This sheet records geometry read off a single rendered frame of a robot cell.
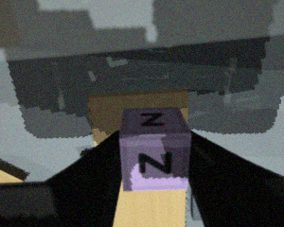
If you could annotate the purple cube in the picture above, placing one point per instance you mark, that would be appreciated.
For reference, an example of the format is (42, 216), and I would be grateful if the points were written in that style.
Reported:
(154, 149)

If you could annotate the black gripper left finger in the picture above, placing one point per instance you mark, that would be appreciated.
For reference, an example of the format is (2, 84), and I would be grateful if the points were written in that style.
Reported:
(85, 194)

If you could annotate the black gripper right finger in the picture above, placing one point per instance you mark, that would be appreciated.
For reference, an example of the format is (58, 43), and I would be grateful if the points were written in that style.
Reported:
(230, 191)

